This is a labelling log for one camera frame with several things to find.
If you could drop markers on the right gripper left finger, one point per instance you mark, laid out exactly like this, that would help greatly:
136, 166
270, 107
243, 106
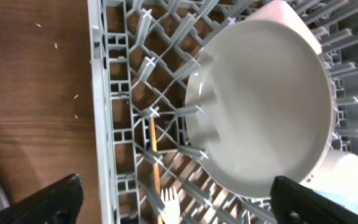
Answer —
59, 202

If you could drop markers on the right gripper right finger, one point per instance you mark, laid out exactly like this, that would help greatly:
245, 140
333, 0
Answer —
294, 203

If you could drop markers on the cream cup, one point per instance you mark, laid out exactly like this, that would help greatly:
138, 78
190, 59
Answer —
337, 174

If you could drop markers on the grey plate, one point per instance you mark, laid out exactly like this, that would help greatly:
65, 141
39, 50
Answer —
262, 107

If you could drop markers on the white plastic fork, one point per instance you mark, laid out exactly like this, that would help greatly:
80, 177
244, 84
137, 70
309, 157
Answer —
171, 212

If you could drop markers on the grey dishwasher rack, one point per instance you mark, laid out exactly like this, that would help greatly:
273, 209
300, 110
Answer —
142, 53

